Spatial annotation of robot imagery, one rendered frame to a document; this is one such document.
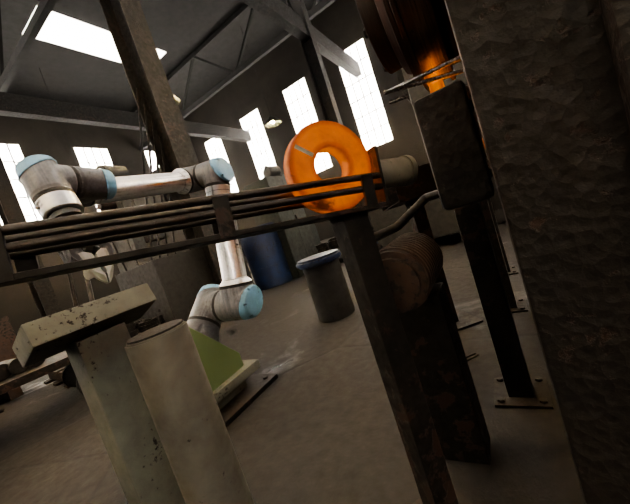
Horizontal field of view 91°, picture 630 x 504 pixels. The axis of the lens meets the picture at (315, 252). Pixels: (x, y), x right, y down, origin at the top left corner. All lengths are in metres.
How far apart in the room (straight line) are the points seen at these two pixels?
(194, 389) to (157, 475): 0.26
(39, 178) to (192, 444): 0.72
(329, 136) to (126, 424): 0.72
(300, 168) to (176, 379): 0.46
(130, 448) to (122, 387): 0.13
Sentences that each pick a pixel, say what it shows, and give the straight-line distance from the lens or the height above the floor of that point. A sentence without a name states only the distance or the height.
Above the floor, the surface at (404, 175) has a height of 0.66.
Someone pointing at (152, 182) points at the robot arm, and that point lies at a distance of 1.39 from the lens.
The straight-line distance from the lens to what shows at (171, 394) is 0.70.
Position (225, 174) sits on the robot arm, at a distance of 1.47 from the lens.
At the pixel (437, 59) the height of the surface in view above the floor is 0.91.
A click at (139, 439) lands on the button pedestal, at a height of 0.30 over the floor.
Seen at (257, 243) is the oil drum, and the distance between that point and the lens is 4.31.
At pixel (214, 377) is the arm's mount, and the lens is 1.42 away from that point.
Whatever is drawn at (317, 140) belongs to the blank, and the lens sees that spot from 0.55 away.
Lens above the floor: 0.62
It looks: 4 degrees down
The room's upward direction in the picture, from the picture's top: 18 degrees counter-clockwise
